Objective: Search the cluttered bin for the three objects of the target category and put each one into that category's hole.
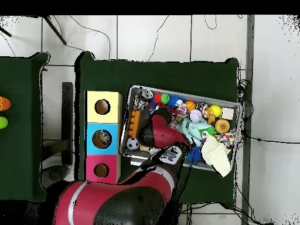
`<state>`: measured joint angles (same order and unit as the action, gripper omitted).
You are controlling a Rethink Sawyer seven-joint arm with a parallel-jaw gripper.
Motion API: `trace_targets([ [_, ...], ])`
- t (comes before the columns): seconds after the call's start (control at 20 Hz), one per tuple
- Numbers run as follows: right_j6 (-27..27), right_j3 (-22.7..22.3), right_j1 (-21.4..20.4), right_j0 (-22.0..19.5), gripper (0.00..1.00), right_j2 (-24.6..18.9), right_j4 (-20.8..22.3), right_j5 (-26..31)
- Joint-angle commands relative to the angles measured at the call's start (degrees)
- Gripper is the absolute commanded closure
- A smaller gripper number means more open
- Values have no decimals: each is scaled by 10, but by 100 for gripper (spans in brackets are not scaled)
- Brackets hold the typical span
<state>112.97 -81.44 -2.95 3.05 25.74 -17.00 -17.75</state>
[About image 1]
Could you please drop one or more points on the light blue muslin cloth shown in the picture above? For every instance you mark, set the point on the light blue muslin cloth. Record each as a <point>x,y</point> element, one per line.
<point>194,127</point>

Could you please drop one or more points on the cream muslin cloth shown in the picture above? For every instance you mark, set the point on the cream muslin cloth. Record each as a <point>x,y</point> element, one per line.
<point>215,157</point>

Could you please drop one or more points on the silver mesh bin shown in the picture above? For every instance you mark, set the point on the silver mesh bin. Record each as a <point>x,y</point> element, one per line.
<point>236,112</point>

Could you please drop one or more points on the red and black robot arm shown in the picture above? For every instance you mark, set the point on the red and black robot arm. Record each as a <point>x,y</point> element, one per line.
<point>164,133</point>

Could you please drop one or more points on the wooden box with three holes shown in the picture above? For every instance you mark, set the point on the wooden box with three holes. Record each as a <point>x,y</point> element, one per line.
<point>112,112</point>

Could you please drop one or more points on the orange plastic toy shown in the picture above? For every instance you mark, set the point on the orange plastic toy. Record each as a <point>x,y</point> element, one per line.
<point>134,124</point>

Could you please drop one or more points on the small soccer ball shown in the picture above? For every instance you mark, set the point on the small soccer ball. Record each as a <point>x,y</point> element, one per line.
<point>133,143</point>

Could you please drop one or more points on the dented printed drink can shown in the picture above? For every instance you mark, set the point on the dented printed drink can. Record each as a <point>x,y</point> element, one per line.
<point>146,94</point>

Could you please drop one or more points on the blue spiky ball with eyes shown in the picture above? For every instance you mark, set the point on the blue spiky ball with eyes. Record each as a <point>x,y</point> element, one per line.
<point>173,100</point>

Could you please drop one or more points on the small orange basketball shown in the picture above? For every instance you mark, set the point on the small orange basketball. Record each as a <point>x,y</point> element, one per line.
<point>190,106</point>

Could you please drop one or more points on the small white baseball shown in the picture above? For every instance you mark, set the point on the small white baseball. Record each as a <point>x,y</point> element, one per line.
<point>195,115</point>

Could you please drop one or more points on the dark green table cloth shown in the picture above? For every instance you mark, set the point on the dark green table cloth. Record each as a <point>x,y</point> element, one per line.
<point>164,72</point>
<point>21,152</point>

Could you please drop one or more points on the brown monkey plush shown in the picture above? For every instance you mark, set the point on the brown monkey plush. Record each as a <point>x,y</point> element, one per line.
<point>208,114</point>

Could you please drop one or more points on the yellow ball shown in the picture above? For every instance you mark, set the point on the yellow ball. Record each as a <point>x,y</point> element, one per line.
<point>215,110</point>

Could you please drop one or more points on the pale wooden block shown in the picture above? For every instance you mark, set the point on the pale wooden block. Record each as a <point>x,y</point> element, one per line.
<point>227,113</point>

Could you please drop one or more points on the black panel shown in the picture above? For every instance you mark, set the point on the black panel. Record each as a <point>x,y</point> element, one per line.
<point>67,105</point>

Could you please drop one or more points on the grey round base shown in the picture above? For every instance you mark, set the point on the grey round base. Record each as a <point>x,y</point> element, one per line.
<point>55,174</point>

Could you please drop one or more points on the black tripod leg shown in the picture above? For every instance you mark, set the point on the black tripod leg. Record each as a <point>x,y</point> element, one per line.
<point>55,30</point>
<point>5,32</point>

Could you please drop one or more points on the orange plastic object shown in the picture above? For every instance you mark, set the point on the orange plastic object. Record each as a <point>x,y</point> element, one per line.
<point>4,103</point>

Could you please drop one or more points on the green plastic object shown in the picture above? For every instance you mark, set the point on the green plastic object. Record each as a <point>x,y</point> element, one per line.
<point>2,122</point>

